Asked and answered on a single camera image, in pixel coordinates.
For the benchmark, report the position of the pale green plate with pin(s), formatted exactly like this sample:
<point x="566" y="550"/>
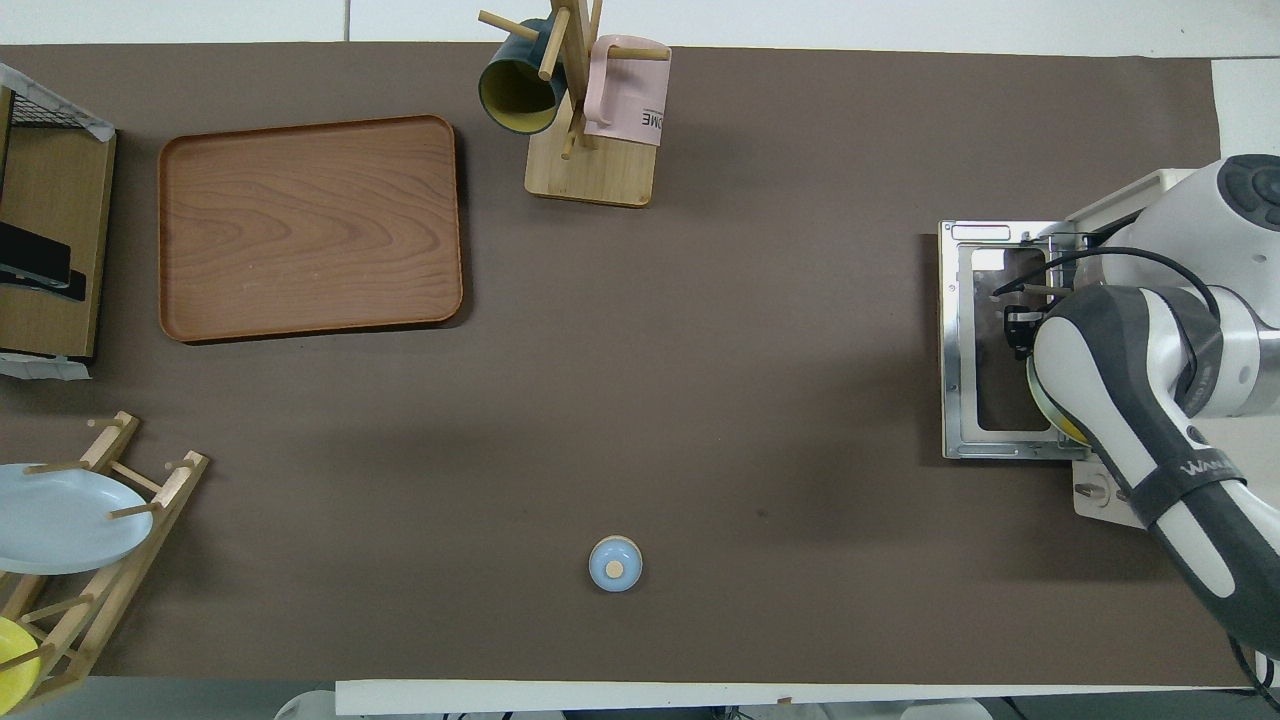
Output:
<point x="1038" y="405"/>

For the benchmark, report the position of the toaster oven glass door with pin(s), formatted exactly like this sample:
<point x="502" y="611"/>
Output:
<point x="955" y="350"/>

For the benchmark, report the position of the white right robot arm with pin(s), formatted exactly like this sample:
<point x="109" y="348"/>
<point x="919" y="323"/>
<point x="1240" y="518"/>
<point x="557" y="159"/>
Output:
<point x="1150" y="420"/>

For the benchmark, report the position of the silver oven knob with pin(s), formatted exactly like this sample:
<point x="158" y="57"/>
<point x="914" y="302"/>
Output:
<point x="1095" y="490"/>

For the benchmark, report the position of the white toaster oven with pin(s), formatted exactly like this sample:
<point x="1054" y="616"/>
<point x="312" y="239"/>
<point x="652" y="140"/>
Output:
<point x="1150" y="190"/>

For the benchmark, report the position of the white crumpled plastic sheet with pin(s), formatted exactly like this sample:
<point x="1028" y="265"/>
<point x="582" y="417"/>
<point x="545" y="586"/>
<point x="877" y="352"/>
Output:
<point x="45" y="368"/>

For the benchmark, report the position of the wooden dish rack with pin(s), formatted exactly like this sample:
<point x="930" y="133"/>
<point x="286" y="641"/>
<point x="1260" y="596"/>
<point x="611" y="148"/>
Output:
<point x="185" y="475"/>

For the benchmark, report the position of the light blue plate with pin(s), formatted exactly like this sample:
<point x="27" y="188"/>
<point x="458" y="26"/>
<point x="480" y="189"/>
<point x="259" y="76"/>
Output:
<point x="60" y="520"/>

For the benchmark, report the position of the brown wooden tray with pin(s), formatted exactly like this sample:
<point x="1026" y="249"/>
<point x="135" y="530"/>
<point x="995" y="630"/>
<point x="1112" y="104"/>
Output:
<point x="310" y="230"/>

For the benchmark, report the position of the brown table mat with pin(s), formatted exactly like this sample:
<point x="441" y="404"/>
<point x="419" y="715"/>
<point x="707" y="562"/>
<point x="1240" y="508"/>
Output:
<point x="700" y="300"/>

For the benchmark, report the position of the yellow plate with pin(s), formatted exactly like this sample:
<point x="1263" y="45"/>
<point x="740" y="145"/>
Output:
<point x="12" y="665"/>

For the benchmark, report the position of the wooden mug tree stand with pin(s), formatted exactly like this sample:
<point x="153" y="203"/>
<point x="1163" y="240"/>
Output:
<point x="600" y="180"/>

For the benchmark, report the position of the pink mug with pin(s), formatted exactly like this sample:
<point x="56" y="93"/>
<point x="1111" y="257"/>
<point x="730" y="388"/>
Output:
<point x="630" y="110"/>

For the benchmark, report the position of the small blue jar wooden knob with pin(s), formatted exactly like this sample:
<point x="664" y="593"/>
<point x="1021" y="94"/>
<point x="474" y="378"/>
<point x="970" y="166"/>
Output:
<point x="615" y="568"/>

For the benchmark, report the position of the dark blue mug yellow inside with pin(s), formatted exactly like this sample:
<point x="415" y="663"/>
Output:
<point x="515" y="90"/>

